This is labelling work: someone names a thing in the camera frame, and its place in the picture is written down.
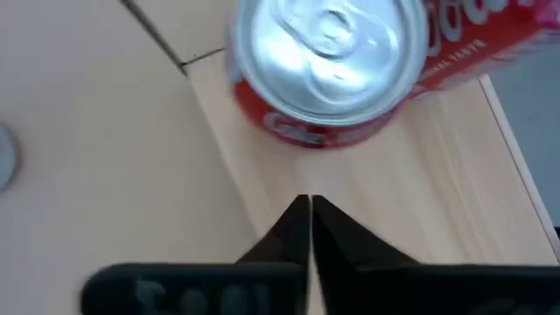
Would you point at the light wooden shelf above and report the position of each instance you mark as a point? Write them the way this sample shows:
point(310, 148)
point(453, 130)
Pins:
point(415, 175)

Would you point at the silver diet cola can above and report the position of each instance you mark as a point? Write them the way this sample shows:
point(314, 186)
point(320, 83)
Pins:
point(5, 157)

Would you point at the red cola carton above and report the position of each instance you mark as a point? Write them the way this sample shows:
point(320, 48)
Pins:
point(481, 30)

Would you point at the red cola can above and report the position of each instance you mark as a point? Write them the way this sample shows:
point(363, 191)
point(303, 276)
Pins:
point(328, 61)

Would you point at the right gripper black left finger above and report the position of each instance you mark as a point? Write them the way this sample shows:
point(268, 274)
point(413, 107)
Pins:
point(197, 289)

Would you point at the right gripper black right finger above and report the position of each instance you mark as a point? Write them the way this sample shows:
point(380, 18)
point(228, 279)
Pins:
point(394, 289)

